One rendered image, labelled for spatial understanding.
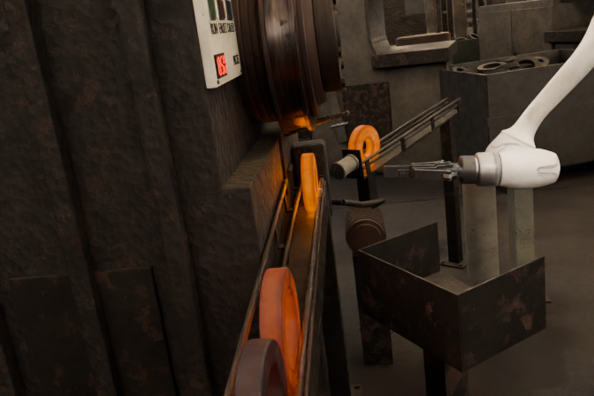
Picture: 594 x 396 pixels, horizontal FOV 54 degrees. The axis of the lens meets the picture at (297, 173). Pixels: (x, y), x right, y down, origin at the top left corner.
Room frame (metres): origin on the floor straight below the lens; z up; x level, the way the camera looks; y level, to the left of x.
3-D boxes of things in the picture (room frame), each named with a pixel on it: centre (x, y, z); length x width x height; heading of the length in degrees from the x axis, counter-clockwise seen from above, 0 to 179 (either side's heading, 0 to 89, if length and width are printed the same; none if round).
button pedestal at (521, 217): (2.11, -0.84, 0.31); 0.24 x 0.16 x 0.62; 173
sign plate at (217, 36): (1.19, 0.12, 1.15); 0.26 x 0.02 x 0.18; 173
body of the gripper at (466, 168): (1.47, -0.42, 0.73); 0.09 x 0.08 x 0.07; 83
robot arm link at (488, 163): (1.47, -0.49, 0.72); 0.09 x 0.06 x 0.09; 173
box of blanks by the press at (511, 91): (3.80, -1.59, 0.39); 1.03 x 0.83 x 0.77; 98
